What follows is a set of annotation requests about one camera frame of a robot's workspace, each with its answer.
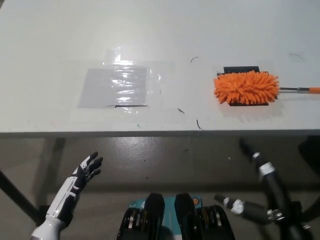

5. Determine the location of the orange microfibre telescopic duster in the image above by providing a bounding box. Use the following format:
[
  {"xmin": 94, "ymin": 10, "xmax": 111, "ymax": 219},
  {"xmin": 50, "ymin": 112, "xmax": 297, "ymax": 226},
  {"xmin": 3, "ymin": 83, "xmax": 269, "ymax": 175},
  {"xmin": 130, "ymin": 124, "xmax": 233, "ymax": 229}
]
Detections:
[{"xmin": 213, "ymin": 70, "xmax": 320, "ymax": 106}]

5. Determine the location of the clear plastic tape film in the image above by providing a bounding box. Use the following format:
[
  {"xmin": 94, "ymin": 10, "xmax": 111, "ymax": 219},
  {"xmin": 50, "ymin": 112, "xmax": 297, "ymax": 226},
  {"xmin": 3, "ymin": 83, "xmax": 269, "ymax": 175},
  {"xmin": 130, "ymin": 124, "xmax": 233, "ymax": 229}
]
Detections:
[{"xmin": 70, "ymin": 44, "xmax": 177, "ymax": 116}]

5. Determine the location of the black diagonal table leg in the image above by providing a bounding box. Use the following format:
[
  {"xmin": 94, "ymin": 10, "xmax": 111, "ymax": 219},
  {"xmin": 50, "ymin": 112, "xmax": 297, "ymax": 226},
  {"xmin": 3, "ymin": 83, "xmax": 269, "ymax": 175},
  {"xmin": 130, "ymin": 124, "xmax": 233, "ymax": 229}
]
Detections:
[{"xmin": 0, "ymin": 169, "xmax": 43, "ymax": 221}]

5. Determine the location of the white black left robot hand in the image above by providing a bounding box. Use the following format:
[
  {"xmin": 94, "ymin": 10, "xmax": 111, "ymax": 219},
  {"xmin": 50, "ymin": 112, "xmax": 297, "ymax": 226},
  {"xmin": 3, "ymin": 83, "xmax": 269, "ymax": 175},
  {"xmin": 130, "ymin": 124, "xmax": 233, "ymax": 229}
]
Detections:
[{"xmin": 45, "ymin": 151, "xmax": 104, "ymax": 224}]

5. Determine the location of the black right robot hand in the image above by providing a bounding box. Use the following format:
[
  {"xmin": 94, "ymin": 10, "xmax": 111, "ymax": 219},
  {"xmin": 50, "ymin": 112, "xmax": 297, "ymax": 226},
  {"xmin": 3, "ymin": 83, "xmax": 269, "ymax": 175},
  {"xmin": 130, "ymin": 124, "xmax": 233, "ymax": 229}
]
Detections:
[{"xmin": 213, "ymin": 137, "xmax": 305, "ymax": 227}]

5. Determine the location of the black tape square patch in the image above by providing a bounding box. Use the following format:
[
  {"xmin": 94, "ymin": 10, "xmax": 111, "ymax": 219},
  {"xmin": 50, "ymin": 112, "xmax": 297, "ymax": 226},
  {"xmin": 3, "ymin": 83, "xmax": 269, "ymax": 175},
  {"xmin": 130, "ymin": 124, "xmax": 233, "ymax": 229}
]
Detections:
[{"xmin": 215, "ymin": 65, "xmax": 271, "ymax": 109}]

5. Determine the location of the black teal robot torso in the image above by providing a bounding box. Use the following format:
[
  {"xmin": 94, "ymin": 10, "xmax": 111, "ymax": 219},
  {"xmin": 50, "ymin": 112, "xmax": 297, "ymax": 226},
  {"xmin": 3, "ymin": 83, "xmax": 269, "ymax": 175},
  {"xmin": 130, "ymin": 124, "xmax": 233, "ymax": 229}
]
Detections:
[{"xmin": 115, "ymin": 192, "xmax": 238, "ymax": 240}]

